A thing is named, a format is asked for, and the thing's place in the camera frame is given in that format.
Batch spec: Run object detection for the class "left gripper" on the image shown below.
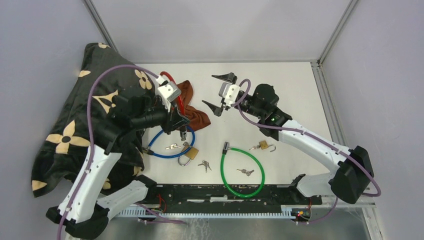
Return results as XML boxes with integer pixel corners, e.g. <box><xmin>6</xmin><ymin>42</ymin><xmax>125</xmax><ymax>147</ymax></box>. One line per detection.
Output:
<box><xmin>133</xmin><ymin>97</ymin><xmax>191</xmax><ymax>134</ymax></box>

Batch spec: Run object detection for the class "red cable lock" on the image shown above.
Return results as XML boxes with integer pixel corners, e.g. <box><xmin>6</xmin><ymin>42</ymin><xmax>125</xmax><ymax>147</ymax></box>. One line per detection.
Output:
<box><xmin>160</xmin><ymin>71</ymin><xmax>186</xmax><ymax>116</ymax></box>

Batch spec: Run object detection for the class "blue cable lock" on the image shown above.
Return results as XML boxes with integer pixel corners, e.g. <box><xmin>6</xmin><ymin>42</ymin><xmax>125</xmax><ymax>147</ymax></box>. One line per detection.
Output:
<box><xmin>142</xmin><ymin>125</ymin><xmax>196</xmax><ymax>160</ymax></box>

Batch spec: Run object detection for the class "blue lock key bunch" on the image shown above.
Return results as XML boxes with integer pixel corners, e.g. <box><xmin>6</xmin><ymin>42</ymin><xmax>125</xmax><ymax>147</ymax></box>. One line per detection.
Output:
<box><xmin>165</xmin><ymin>143</ymin><xmax>181</xmax><ymax>150</ymax></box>

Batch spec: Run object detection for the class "large brass padlock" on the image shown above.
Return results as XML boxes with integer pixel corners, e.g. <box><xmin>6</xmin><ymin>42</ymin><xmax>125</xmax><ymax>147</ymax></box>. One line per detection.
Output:
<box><xmin>177</xmin><ymin>142</ymin><xmax>199</xmax><ymax>167</ymax></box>

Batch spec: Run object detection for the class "small brass padlock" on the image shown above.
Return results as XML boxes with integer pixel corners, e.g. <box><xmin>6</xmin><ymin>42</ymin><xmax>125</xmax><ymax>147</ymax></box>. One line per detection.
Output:
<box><xmin>249</xmin><ymin>140</ymin><xmax>277</xmax><ymax>152</ymax></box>

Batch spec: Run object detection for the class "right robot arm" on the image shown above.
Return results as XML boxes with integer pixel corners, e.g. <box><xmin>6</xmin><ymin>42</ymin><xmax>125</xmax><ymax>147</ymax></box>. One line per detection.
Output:
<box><xmin>205</xmin><ymin>72</ymin><xmax>382</xmax><ymax>204</ymax></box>

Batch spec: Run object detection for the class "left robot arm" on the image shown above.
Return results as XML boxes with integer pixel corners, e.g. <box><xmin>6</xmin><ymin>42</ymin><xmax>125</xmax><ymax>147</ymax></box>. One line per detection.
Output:
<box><xmin>46</xmin><ymin>87</ymin><xmax>190</xmax><ymax>240</ymax></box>

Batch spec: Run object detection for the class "brown cloth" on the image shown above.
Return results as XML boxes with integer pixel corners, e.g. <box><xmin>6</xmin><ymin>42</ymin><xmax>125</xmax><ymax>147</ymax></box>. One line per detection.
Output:
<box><xmin>177</xmin><ymin>80</ymin><xmax>211</xmax><ymax>131</ymax></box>

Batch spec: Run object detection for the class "black floral blanket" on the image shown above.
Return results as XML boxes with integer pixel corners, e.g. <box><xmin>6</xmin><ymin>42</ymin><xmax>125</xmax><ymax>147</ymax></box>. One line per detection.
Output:
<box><xmin>31</xmin><ymin>42</ymin><xmax>154</xmax><ymax>198</ymax></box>

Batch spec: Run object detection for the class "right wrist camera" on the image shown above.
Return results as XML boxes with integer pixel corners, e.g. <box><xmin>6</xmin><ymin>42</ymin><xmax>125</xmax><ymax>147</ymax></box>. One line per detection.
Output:
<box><xmin>218</xmin><ymin>82</ymin><xmax>241</xmax><ymax>106</ymax></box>

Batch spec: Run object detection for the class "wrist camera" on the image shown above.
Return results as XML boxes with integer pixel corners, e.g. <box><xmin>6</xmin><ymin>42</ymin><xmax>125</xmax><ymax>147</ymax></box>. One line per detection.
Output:
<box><xmin>218</xmin><ymin>82</ymin><xmax>241</xmax><ymax>106</ymax></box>
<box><xmin>156</xmin><ymin>81</ymin><xmax>181</xmax><ymax>107</ymax></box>

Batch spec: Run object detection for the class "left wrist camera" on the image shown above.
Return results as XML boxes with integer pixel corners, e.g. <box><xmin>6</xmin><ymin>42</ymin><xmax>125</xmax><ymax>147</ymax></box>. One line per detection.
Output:
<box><xmin>156</xmin><ymin>81</ymin><xmax>181</xmax><ymax>107</ymax></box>

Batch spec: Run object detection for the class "green cable lock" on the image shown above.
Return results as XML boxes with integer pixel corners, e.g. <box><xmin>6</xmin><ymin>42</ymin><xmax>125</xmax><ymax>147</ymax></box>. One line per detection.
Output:
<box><xmin>220</xmin><ymin>141</ymin><xmax>266</xmax><ymax>199</ymax></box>

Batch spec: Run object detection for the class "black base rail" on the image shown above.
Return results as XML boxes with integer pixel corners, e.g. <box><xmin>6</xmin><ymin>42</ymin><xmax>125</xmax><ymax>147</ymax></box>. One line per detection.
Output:
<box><xmin>141</xmin><ymin>184</ymin><xmax>323</xmax><ymax>214</ymax></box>

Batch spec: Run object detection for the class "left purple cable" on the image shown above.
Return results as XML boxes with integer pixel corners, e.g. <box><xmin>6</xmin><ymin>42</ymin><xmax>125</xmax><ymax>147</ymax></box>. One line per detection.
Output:
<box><xmin>56</xmin><ymin>64</ymin><xmax>167</xmax><ymax>240</ymax></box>

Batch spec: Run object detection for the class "purple cable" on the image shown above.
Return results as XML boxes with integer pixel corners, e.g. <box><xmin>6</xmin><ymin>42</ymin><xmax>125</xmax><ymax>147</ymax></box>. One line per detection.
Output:
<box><xmin>231</xmin><ymin>78</ymin><xmax>382</xmax><ymax>198</ymax></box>
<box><xmin>56</xmin><ymin>64</ymin><xmax>167</xmax><ymax>240</ymax></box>

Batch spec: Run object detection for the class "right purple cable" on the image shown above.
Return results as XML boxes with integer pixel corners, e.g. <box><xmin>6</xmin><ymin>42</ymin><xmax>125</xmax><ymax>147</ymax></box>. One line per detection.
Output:
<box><xmin>231</xmin><ymin>78</ymin><xmax>382</xmax><ymax>198</ymax></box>

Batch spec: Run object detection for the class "aluminium frame right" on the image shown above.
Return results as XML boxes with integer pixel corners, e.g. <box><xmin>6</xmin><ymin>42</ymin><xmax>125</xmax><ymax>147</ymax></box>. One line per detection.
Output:
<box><xmin>310</xmin><ymin>60</ymin><xmax>383</xmax><ymax>240</ymax></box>

